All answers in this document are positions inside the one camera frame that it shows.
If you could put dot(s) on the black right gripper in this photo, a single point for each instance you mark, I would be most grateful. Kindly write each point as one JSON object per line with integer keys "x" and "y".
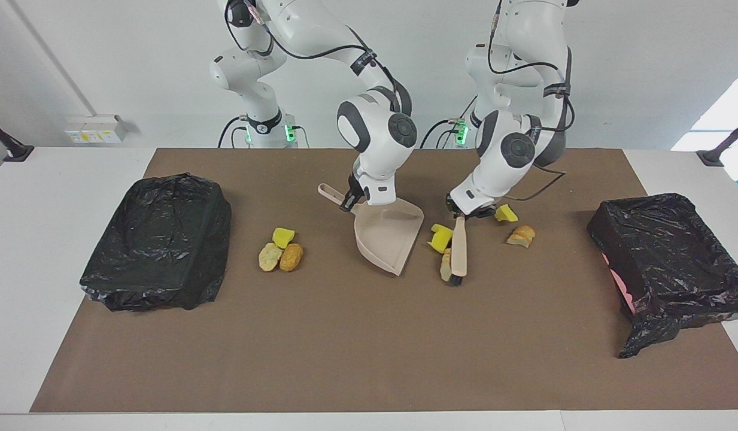
{"x": 354, "y": 185}

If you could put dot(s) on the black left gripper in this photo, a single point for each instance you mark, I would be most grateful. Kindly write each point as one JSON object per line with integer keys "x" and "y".
{"x": 473, "y": 212}

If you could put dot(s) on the yellow green sponge block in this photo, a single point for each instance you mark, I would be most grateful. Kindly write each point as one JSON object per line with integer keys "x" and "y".
{"x": 505, "y": 214}

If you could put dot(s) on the yellow notched sponge piece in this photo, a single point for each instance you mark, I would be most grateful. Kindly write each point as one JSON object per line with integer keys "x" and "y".
{"x": 440, "y": 237}

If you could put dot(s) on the beige hand brush black bristles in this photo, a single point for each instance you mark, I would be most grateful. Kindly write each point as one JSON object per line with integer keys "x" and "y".
{"x": 459, "y": 251}

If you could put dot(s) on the beige plastic dustpan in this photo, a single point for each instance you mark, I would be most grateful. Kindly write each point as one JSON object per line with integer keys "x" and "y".
{"x": 386, "y": 239}

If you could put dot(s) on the orange striped croissant piece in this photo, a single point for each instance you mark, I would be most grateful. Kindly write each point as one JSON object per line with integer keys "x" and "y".
{"x": 521, "y": 236}

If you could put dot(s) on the pale crusty bread piece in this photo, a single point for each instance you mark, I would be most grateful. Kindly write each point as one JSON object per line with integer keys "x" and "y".
{"x": 445, "y": 266}

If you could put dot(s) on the yellow sponge chunk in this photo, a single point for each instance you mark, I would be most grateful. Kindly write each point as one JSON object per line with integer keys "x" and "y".
{"x": 283, "y": 237}

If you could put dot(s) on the brown potato shaped lump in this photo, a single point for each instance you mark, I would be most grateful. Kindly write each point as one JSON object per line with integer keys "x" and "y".
{"x": 291, "y": 257}

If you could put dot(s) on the pale knobbly lump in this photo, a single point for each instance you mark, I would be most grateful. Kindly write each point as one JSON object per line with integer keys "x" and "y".
{"x": 270, "y": 257}

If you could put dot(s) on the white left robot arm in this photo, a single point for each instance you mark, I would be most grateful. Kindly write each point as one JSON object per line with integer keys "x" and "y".
{"x": 494, "y": 179}

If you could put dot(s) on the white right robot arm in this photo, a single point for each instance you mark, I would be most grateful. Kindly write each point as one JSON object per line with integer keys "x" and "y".
{"x": 374, "y": 167}

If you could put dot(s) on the pink plastic bin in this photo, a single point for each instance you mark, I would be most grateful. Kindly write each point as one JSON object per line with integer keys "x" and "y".
{"x": 620, "y": 287}

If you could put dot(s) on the right black-bagged bin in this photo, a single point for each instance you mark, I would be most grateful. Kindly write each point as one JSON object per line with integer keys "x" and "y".
{"x": 674, "y": 251}

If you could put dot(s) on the green lit base light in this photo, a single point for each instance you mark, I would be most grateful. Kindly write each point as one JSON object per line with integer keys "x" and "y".
{"x": 461, "y": 131}
{"x": 289, "y": 133}

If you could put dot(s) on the brown table mat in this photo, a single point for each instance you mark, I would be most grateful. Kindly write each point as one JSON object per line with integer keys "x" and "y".
{"x": 345, "y": 347}

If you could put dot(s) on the black bag covered tray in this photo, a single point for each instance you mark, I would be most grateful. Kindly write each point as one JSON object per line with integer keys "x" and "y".
{"x": 165, "y": 251}

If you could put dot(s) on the black camera stand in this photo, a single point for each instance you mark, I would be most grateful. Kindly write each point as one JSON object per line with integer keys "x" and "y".
{"x": 9, "y": 146}
{"x": 719, "y": 152}

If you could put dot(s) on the white wall socket box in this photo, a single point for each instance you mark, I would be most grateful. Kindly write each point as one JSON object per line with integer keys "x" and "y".
{"x": 96, "y": 129}

